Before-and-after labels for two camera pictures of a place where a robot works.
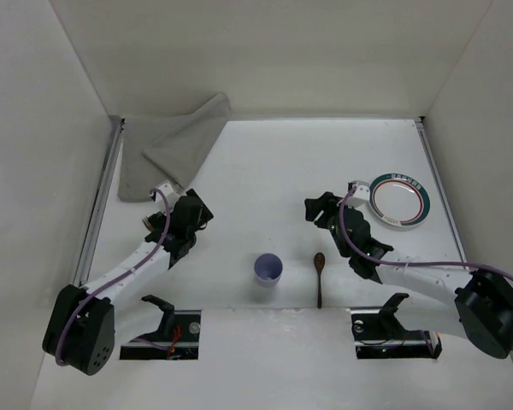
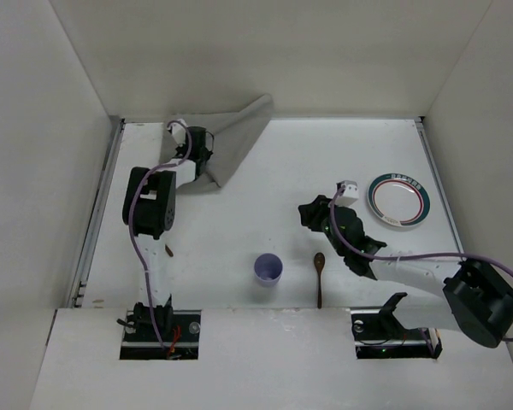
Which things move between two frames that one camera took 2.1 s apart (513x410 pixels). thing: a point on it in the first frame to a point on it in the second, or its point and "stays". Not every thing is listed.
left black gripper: x=155 y=219 to x=203 y=155
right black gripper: x=321 y=209 stays
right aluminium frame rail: x=421 y=124 stays
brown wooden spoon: x=319 y=261 stays
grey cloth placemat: x=156 y=150 to x=233 y=132
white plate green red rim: x=398 y=200 stays
